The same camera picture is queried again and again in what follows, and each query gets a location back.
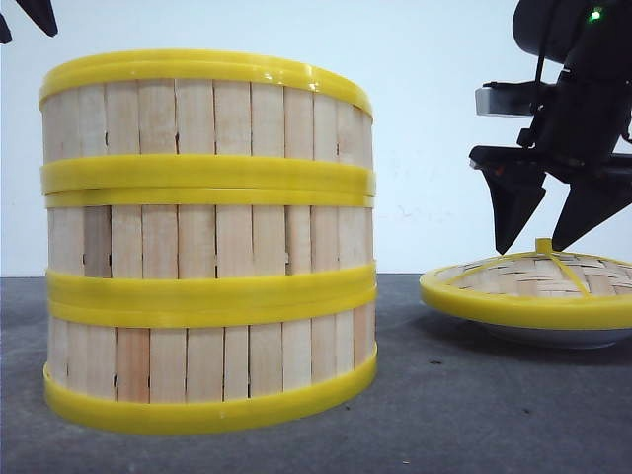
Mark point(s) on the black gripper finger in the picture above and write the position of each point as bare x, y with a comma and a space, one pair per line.
515, 192
42, 14
5, 33
591, 200

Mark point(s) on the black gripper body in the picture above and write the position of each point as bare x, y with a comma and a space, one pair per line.
575, 131

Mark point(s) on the woven bamboo steamer lid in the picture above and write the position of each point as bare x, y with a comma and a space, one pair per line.
541, 289

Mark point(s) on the bamboo steamer basket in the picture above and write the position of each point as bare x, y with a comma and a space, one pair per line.
216, 380
317, 256
193, 126

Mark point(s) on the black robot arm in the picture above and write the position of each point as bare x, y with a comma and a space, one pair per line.
561, 31

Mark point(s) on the white plate under lid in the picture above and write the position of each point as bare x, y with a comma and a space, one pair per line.
546, 332

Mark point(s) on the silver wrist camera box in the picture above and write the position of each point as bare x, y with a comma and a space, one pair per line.
505, 99

